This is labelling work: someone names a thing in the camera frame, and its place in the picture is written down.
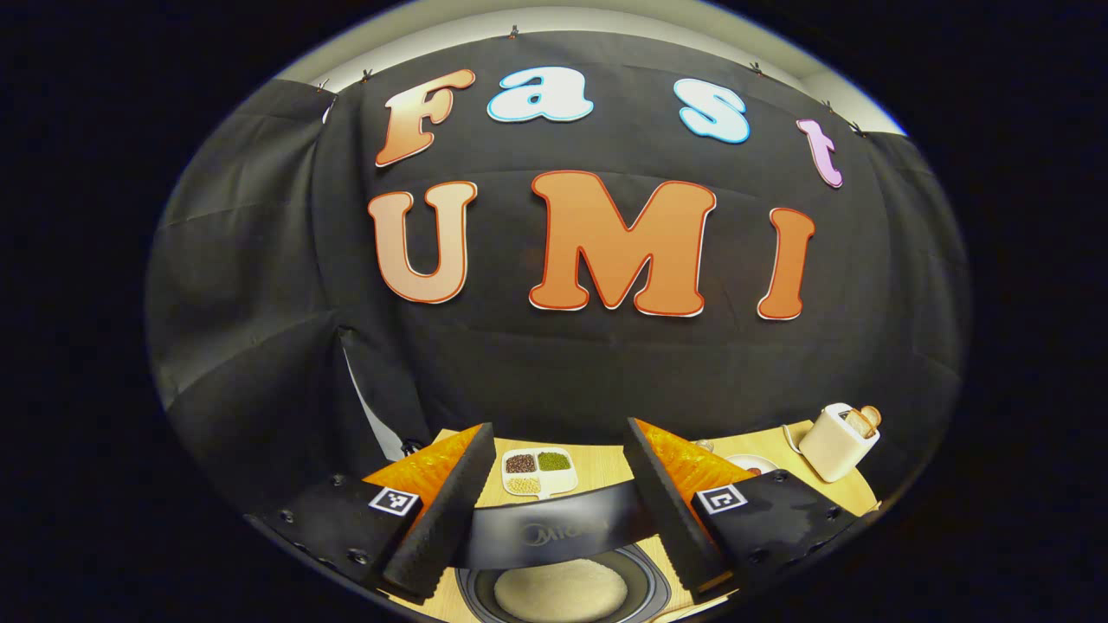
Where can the cream white toaster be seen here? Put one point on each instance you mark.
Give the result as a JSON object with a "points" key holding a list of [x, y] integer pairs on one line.
{"points": [[831, 450]]}

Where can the toasted bread slice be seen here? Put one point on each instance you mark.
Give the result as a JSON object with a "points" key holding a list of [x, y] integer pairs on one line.
{"points": [[857, 422], [872, 415]]}

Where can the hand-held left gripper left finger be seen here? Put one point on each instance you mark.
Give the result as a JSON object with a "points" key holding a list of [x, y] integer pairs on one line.
{"points": [[450, 519]]}

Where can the green mung beans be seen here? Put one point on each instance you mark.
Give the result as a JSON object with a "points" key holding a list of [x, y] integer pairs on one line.
{"points": [[554, 461]]}

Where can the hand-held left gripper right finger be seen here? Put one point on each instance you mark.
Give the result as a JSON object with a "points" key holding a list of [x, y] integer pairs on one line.
{"points": [[662, 510]]}

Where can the pale yellow soybeans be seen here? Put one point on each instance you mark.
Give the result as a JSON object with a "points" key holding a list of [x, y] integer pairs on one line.
{"points": [[523, 485]]}

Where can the white round plate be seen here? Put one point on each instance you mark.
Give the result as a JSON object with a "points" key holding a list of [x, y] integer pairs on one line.
{"points": [[744, 462]]}

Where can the dark red beans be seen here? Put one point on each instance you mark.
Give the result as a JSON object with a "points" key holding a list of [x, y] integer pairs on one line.
{"points": [[520, 464]]}

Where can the dark grey rice cooker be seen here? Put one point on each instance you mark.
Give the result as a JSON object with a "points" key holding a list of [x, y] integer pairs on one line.
{"points": [[554, 528]]}

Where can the white rice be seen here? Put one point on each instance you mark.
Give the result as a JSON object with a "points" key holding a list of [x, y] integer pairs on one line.
{"points": [[558, 593]]}

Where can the white divided dish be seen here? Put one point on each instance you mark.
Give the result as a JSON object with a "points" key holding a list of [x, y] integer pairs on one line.
{"points": [[558, 481]]}

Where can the black backdrop cloth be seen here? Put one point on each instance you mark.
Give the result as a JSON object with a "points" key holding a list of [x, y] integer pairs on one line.
{"points": [[519, 372]]}

